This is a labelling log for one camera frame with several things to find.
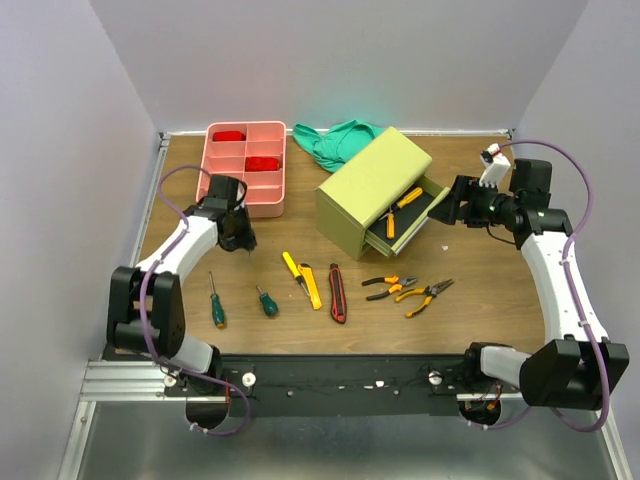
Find olive green drawer cabinet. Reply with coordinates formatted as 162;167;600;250
315;127;450;261

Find long green screwdriver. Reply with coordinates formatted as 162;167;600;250
208;271;227;329

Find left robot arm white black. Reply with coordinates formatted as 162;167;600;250
106;175;257;395

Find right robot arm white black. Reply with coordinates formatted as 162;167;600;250
429;159;629;411

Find red item middle compartment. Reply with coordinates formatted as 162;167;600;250
245;156;280;172

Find red item compartment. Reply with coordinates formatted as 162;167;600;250
245;156;280;172
212;130;246;142

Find yellow tester screwdriver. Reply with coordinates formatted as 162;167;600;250
282;251;310;296

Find needle nose pliers orange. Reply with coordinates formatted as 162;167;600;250
394;279;454;318

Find yellow utility knife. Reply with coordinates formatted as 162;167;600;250
298;263;322;310

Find pink compartment tray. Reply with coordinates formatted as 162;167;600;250
196;121;286;218

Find red item back compartment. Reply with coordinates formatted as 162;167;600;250
212;130;246;142

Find red black utility knife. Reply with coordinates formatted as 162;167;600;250
329;263;347;324

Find green cloth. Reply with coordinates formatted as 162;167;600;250
292;120;385;173

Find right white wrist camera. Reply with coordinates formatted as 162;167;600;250
479;143;511;188

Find combination pliers orange handles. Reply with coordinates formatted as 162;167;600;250
361;276;417;301

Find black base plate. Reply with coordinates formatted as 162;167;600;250
164;353;521;419

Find aluminium rail frame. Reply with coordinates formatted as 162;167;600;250
57;130;634;480

